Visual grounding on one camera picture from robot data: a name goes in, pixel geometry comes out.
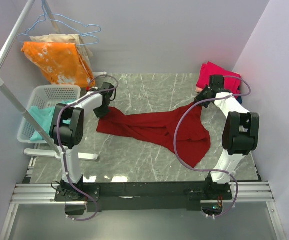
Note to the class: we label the aluminium frame rail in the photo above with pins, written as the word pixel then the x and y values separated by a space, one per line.
pixel 39 194

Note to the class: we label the folded navy t shirt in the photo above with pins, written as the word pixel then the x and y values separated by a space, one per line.
pixel 240 100

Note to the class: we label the teal t shirt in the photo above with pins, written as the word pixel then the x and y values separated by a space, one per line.
pixel 44 118

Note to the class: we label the white laundry basket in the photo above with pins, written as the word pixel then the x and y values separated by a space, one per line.
pixel 42 105

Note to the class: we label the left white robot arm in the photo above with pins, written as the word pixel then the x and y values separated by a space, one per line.
pixel 67 127

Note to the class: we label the white clothes rack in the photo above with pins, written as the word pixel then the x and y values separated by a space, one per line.
pixel 21 76

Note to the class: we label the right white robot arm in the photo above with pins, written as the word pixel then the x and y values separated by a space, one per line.
pixel 241 129

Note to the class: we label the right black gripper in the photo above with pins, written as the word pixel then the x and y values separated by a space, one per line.
pixel 199 98

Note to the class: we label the beige cloth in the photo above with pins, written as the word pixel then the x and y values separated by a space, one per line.
pixel 67 38

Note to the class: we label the dark red t shirt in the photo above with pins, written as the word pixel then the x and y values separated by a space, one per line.
pixel 193 141

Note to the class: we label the folded salmon t shirt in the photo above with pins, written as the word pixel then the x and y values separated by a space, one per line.
pixel 198 89

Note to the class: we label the folded pink t shirt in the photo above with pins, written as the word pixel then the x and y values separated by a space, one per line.
pixel 231 81

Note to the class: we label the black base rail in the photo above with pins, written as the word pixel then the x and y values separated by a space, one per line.
pixel 127 196

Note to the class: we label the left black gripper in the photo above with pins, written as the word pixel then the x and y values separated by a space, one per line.
pixel 101 114

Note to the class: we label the orange patterned cloth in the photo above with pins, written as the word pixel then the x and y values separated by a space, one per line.
pixel 60 63

